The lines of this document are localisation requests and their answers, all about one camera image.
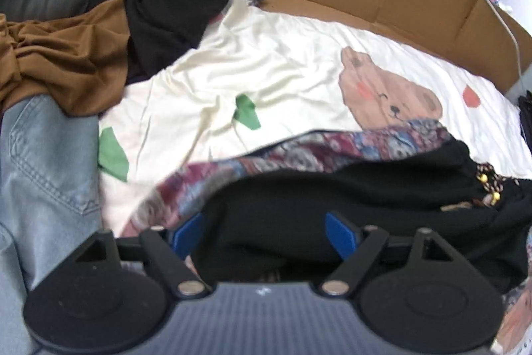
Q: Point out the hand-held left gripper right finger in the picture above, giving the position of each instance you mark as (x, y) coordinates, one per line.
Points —
(338, 232)

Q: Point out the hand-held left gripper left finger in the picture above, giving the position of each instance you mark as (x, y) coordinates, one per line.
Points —
(187, 234)

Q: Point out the black skirt teddy bear lining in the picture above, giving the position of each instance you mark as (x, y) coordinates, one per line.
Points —
(374, 188)

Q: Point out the light blue jeans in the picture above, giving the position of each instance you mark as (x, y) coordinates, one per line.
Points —
(41, 172)

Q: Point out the cream bear print blanket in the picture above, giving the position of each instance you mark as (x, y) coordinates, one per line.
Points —
(270, 68)

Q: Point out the brown garment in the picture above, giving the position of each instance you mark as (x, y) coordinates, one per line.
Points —
(66, 51)

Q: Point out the black garment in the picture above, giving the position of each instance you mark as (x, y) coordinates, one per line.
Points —
(174, 10)

